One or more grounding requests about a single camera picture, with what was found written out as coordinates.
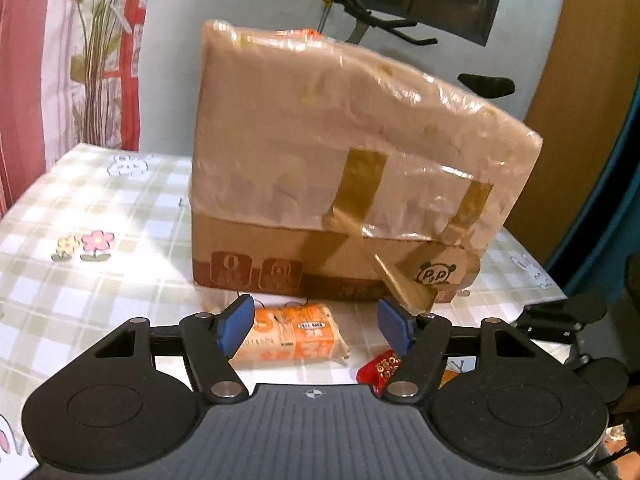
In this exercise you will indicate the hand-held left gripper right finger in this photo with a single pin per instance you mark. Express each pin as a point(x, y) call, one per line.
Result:
point(395, 327)

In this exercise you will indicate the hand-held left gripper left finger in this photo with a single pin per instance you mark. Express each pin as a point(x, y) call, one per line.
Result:
point(235, 327)

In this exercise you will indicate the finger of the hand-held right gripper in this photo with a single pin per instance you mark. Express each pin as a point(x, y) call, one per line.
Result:
point(560, 317)

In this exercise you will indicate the orange biscuit packet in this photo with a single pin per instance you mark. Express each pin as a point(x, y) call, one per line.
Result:
point(295, 335)

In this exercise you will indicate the plastic-lined cardboard box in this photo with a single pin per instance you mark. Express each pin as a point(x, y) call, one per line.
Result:
point(325, 160)

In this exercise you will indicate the red snack packet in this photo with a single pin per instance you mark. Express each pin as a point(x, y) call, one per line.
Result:
point(377, 367)

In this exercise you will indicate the small orange snack packet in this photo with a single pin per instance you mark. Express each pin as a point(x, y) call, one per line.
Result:
point(456, 376)

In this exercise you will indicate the checked tablecloth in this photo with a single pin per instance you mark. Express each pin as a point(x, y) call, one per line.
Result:
point(100, 200)

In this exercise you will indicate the brown wooden board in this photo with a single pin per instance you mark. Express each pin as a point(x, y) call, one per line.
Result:
point(575, 60)

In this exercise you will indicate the black exercise bike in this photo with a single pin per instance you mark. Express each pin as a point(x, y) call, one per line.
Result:
point(390, 20)

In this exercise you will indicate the printed wall backdrop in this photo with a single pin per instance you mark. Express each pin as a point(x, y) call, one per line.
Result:
point(50, 60)

